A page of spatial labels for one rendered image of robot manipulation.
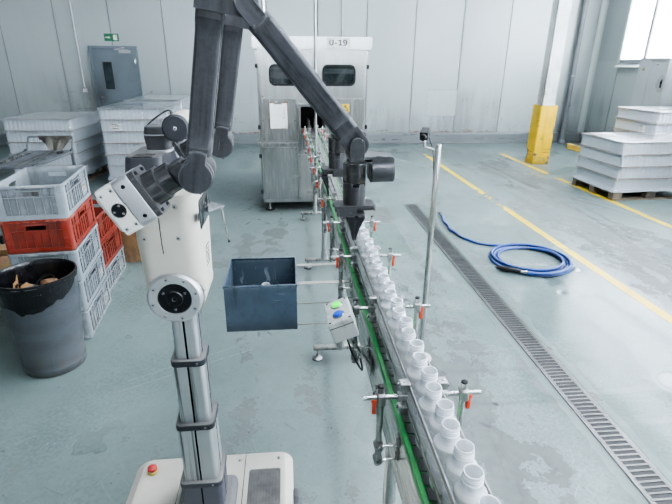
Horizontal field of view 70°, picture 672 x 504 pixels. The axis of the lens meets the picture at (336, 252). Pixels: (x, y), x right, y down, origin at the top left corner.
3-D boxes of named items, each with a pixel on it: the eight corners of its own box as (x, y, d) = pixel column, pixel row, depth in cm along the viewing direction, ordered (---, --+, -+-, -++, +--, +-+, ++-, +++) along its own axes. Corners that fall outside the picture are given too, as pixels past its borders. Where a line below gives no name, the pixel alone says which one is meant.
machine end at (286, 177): (366, 210, 635) (372, 37, 557) (260, 212, 622) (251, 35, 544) (351, 182, 782) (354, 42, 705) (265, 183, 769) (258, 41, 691)
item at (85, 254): (82, 281, 320) (76, 251, 312) (14, 287, 312) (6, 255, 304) (102, 249, 375) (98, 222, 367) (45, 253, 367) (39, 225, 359)
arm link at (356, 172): (341, 156, 120) (344, 160, 115) (368, 155, 121) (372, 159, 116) (341, 183, 123) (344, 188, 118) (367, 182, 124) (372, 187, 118)
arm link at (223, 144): (223, 1, 142) (220, 1, 134) (268, 12, 145) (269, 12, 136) (209, 148, 161) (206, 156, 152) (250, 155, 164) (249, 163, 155)
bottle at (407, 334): (404, 391, 130) (408, 339, 124) (389, 380, 134) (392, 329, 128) (419, 383, 133) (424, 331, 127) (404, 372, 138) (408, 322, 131)
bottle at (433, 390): (437, 434, 115) (443, 377, 109) (443, 453, 109) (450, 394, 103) (412, 435, 114) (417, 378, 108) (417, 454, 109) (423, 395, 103)
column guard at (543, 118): (550, 164, 936) (560, 105, 896) (531, 164, 933) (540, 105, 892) (540, 160, 973) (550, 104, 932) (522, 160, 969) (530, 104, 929)
